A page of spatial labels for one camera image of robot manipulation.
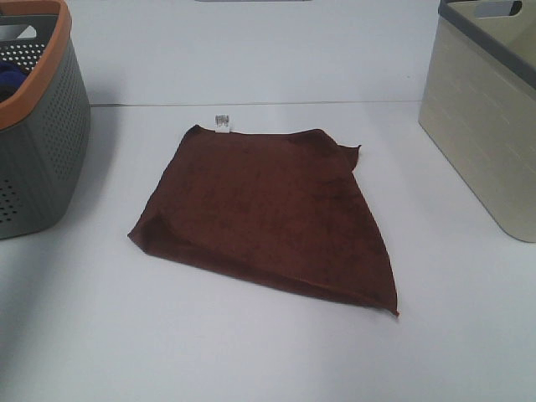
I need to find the grey perforated basket orange rim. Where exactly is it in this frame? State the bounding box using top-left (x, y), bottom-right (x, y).
top-left (1, 1), bottom-right (90, 239)

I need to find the beige basket grey rim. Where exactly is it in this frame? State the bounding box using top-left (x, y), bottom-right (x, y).
top-left (419, 1), bottom-right (535, 243)

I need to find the brown towel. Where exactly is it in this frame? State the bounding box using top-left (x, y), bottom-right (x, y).
top-left (129, 126), bottom-right (398, 313)

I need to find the blue cloth in basket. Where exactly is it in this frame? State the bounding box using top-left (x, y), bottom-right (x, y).
top-left (0, 60), bottom-right (28, 101)

